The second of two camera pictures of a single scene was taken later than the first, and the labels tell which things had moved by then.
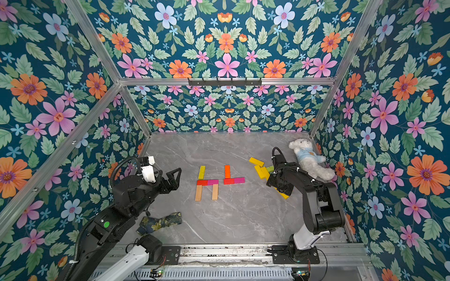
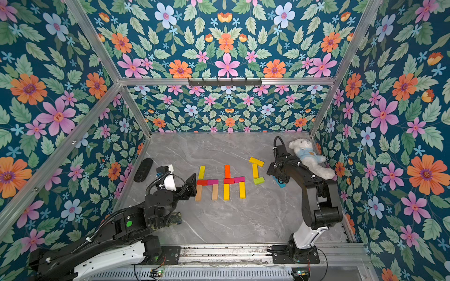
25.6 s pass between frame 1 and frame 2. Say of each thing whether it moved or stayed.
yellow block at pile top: stayed
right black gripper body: moved
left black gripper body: moved
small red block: stayed
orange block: stayed
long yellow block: stayed
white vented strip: stayed
